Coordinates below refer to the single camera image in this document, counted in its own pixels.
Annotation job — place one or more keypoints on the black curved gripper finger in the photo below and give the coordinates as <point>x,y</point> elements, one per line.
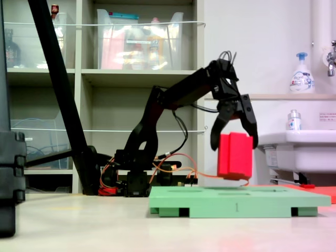
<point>223,118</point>

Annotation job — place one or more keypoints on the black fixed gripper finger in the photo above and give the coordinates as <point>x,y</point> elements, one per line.
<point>249,118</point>

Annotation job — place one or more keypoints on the red cross columnar block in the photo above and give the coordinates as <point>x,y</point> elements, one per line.
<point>236,157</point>

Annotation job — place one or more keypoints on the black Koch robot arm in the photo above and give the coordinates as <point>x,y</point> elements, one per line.
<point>183,89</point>

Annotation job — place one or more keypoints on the small clear sanitizer bottle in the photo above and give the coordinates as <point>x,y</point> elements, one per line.
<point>293,122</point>

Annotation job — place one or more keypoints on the white ceramic sink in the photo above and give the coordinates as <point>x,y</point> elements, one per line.
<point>302,149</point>

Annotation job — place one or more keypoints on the white pump soap bottle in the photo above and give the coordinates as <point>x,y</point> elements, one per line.
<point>302,78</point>

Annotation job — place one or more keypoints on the yellow labelled bottle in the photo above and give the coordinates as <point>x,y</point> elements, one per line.
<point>156,47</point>

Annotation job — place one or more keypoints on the green shape sorter board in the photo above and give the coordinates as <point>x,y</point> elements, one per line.
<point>236,202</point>

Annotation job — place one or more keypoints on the metal water faucet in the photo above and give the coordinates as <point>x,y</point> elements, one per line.
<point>330,61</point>

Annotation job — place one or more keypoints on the clear plastic storage bin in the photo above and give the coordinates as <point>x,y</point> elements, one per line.
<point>39,141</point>
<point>136,39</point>
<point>31,39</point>

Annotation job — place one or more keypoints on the pink package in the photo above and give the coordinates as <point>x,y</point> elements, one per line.
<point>113,50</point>

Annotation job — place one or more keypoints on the teal flat box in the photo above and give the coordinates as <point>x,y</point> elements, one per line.
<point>123,16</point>

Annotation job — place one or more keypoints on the red base clamp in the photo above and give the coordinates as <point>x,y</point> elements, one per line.
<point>109,190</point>

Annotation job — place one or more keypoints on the beige shelf unit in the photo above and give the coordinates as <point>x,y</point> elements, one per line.
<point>78,76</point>

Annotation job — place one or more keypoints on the thick black tripod leg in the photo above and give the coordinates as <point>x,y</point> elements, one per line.
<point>60,78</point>

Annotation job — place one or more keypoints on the thin black tripod strut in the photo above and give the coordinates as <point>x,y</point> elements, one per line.
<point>47,158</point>

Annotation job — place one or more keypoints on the black tripod leg with clamps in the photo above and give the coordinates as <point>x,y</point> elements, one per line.
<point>10,170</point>

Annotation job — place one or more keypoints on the dark glass bottle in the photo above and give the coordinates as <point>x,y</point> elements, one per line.
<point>11,51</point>

